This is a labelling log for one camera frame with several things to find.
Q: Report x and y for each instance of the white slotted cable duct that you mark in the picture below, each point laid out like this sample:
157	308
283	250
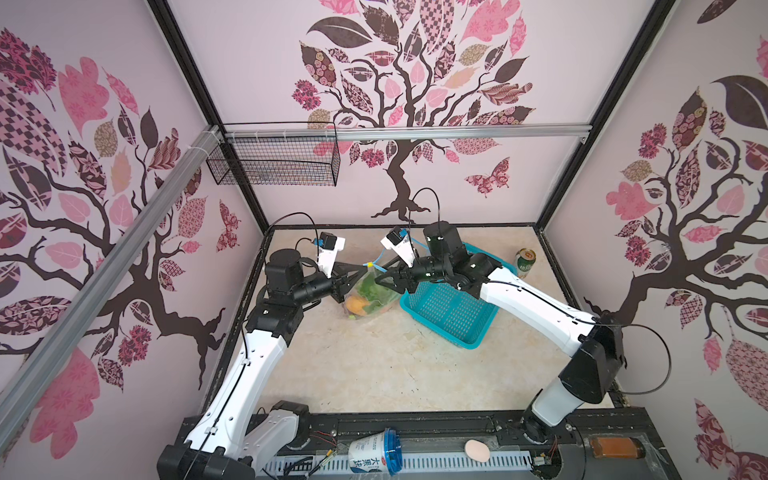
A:
300	467

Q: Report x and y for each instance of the pink egg shaped toy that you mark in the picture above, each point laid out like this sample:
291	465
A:
477	451

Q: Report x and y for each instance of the green drink can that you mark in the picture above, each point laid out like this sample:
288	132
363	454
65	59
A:
524	261

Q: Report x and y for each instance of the green toy lettuce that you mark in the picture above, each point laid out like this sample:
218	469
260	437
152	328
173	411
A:
377	296

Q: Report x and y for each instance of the yellow brown toy potato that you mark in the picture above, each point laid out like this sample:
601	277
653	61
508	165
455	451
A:
356	306

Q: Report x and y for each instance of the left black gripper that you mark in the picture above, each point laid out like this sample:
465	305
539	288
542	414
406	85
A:
342	281

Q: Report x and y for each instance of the white blue yogurt cup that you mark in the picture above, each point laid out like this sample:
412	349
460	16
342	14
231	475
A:
380	452

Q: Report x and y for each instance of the brown amber bottle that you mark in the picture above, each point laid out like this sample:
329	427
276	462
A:
617	448

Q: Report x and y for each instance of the black wire wall basket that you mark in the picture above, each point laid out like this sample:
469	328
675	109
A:
281	153

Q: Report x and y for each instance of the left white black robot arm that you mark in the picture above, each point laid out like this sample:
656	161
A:
223	444

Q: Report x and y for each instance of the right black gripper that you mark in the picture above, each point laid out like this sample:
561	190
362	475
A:
397	273

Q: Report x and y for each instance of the teal plastic basket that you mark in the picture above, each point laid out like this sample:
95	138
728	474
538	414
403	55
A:
454	315

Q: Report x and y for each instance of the clear blue zip top bag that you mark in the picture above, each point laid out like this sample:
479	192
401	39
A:
370	268

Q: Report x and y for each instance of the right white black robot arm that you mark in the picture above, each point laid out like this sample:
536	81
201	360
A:
593	345

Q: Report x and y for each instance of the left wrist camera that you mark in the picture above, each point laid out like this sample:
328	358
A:
287	270

